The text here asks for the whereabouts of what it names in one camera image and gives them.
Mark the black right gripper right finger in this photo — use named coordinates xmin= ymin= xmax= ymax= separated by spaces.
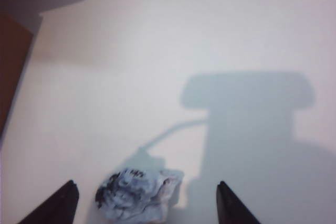
xmin=216 ymin=180 xmax=261 ymax=224

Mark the open brown cardboard box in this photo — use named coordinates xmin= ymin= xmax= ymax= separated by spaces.
xmin=0 ymin=16 xmax=34 ymax=138

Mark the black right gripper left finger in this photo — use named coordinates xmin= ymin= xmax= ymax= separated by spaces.
xmin=17 ymin=179 xmax=80 ymax=224

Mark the black-scribbled paper ball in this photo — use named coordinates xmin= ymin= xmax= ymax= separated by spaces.
xmin=94 ymin=167 xmax=184 ymax=222

